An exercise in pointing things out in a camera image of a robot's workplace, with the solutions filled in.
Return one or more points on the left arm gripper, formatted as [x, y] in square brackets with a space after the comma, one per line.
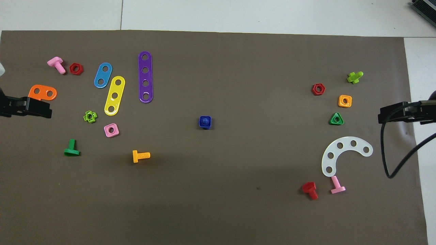
[10, 106]

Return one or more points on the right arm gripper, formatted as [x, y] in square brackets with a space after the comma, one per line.
[425, 114]

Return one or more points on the dark blue square nut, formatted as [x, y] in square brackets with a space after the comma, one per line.
[201, 127]

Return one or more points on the dark blue plastic bolt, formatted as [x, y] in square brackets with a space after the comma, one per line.
[204, 120]

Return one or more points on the orange angled three-hole plate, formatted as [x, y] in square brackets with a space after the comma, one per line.
[43, 92]

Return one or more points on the pink plastic bolt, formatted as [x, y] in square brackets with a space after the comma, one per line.
[54, 62]
[335, 182]

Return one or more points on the lime green cross nut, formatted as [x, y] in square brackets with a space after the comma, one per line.
[85, 117]

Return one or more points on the dark green plastic bolt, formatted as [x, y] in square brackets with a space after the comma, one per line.
[72, 144]

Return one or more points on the red hex nut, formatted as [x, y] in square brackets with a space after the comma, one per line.
[72, 68]
[313, 89]

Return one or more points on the lime green cross-head bolt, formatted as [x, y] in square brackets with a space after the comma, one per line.
[354, 78]

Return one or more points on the orange square nut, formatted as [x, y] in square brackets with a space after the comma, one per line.
[340, 104]

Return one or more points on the white curved five-hole plate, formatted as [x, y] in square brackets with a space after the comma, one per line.
[346, 143]

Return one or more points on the green triangle nut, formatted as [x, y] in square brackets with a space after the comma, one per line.
[332, 122]

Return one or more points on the blue two-hole strip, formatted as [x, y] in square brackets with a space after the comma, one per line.
[103, 75]

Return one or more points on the yellow three-hole strip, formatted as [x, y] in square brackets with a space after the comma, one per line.
[116, 89]

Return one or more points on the pink square nut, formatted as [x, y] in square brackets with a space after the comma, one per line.
[115, 133]

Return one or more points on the orange plastic bolt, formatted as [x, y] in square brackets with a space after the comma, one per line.
[135, 156]

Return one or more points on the grey ribbed metal device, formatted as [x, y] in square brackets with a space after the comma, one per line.
[425, 6]

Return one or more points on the red plastic bolt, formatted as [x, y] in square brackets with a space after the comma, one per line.
[309, 187]

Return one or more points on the purple four-hole strip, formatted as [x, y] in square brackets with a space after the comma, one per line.
[145, 76]

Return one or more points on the brown table mat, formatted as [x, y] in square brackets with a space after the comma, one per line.
[218, 204]

